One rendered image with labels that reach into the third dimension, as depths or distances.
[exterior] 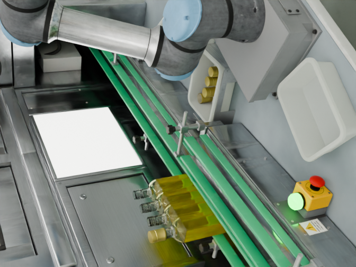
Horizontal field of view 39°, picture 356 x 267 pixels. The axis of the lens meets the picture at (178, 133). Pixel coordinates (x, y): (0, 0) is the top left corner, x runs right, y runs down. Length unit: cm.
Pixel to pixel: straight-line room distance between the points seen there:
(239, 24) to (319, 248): 59
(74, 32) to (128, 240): 64
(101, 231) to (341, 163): 74
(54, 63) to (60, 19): 109
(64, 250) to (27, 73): 98
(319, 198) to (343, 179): 8
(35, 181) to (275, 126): 81
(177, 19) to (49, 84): 118
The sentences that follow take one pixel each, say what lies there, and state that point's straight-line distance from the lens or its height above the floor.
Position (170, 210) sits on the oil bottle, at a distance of 148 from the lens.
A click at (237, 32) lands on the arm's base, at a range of 134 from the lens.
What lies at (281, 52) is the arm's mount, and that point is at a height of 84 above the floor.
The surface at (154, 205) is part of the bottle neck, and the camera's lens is 151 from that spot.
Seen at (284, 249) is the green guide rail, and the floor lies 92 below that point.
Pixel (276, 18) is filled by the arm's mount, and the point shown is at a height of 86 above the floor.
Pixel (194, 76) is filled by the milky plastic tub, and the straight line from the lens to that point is 175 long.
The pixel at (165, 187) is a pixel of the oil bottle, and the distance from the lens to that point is 154.
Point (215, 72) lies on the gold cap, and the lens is 168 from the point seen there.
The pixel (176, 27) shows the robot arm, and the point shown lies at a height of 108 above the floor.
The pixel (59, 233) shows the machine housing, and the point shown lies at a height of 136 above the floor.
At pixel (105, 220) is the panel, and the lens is 164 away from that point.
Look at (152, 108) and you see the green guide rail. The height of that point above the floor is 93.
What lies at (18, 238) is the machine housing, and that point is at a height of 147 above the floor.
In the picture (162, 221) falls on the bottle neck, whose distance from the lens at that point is 147.
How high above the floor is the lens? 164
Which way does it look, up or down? 25 degrees down
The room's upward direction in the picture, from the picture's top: 98 degrees counter-clockwise
